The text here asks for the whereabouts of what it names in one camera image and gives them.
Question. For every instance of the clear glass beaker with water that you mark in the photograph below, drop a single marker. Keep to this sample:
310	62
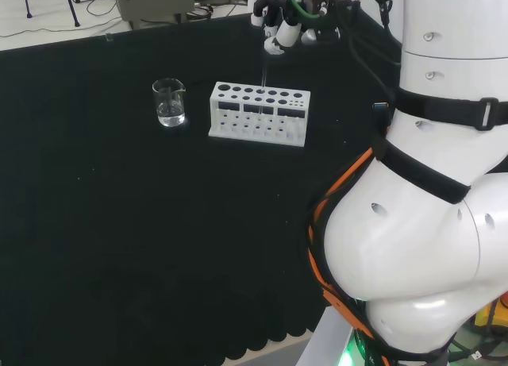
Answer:
170	108

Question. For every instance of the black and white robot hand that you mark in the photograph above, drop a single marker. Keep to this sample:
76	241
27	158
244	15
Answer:
287	32

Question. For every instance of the black bench cloth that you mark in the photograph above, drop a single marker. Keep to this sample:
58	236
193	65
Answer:
158	223

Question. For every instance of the yellow stop button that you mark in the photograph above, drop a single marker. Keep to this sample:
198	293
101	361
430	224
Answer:
486	316

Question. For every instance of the clear glass rod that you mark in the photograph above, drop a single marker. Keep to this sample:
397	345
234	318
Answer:
263	74

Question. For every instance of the clear acrylic cloth clip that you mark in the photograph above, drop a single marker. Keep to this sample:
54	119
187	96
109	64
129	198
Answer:
109	37

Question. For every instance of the black tripod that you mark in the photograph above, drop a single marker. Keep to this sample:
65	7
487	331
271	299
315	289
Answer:
73	5

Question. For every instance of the white test tube rack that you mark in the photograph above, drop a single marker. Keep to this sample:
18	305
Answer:
258	124

